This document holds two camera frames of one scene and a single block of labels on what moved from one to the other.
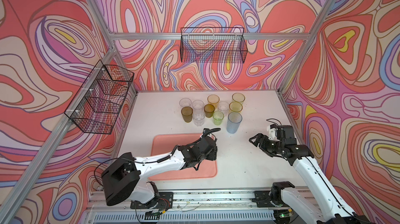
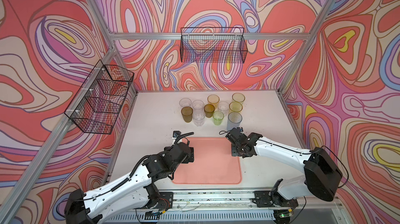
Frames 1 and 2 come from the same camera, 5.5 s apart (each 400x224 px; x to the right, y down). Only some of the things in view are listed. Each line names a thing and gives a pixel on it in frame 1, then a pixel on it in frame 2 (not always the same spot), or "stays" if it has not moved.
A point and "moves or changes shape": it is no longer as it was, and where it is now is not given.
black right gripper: [259, 136] -> [234, 152]
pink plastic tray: [164, 143] moves or changes shape
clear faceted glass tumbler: [185, 102] stays
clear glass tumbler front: [198, 117] stays
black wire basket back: [213, 45] stays
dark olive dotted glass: [187, 113] stays
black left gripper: [213, 154] -> [187, 159]
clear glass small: [223, 106] stays
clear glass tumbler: [198, 106] stays
